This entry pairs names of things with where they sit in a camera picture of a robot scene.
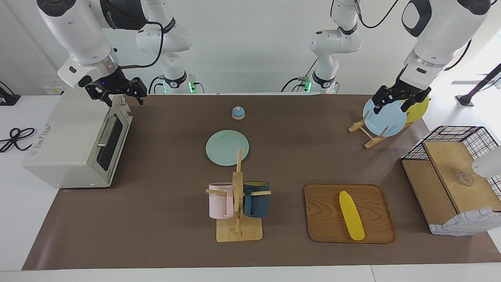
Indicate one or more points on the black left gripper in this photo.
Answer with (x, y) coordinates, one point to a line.
(399, 92)

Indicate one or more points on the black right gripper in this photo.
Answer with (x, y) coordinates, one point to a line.
(113, 84)

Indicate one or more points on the pale green plate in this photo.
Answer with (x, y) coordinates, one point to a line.
(225, 147)

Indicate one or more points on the yellow corn cob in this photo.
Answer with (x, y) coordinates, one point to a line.
(351, 215)

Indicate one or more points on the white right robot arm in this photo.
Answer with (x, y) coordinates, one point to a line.
(82, 35)

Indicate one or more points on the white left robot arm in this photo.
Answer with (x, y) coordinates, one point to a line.
(442, 31)

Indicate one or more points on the beige toaster oven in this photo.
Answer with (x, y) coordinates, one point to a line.
(62, 149)

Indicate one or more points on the light blue plate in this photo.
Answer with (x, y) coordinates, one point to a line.
(387, 121)

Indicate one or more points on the yellow plate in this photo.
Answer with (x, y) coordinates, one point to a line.
(420, 111)

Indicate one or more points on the wooden plate rack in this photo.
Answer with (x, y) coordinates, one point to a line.
(370, 141)

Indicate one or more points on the white power strip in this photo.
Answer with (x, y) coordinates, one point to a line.
(51, 90)

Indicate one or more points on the small clear glass dish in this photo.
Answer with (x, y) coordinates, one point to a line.
(465, 178)

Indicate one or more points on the white rounded object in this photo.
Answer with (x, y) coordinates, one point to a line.
(487, 164)

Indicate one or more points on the brown table mat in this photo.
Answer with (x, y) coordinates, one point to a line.
(293, 156)

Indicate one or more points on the brown wooden tray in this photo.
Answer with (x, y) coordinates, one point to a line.
(325, 213)

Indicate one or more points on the pink mug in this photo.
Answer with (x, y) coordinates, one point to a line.
(220, 201)

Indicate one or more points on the dark blue mug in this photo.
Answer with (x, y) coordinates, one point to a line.
(256, 203)

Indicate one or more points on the wooden mug tree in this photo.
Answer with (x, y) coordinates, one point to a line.
(238, 231)

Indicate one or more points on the black camera stand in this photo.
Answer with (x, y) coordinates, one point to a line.
(475, 88)

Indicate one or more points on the black clamp mount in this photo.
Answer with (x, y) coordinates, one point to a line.
(8, 98)

